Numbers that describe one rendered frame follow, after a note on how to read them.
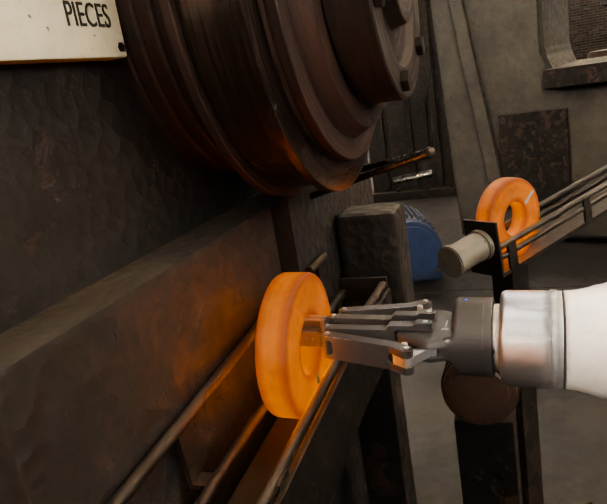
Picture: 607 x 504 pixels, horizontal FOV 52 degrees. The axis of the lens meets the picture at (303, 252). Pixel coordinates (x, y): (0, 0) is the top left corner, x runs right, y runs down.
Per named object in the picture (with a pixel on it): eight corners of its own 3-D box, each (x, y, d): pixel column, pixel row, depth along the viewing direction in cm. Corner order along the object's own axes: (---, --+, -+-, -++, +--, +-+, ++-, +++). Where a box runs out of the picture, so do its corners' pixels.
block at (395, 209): (350, 353, 106) (329, 216, 100) (361, 333, 114) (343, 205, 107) (412, 353, 103) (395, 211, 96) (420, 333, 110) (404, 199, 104)
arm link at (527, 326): (559, 361, 63) (497, 358, 65) (559, 275, 60) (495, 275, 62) (564, 409, 54) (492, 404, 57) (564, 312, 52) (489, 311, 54)
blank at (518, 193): (499, 272, 123) (514, 275, 120) (462, 222, 114) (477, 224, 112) (536, 212, 127) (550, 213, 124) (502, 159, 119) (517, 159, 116)
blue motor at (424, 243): (383, 297, 291) (374, 226, 282) (370, 263, 346) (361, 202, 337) (449, 287, 290) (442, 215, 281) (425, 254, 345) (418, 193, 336)
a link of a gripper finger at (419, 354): (454, 351, 60) (449, 378, 55) (400, 349, 62) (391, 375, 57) (453, 328, 59) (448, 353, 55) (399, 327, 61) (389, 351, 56)
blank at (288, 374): (240, 317, 58) (273, 318, 56) (293, 247, 71) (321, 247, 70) (270, 450, 64) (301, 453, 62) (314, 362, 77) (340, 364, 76)
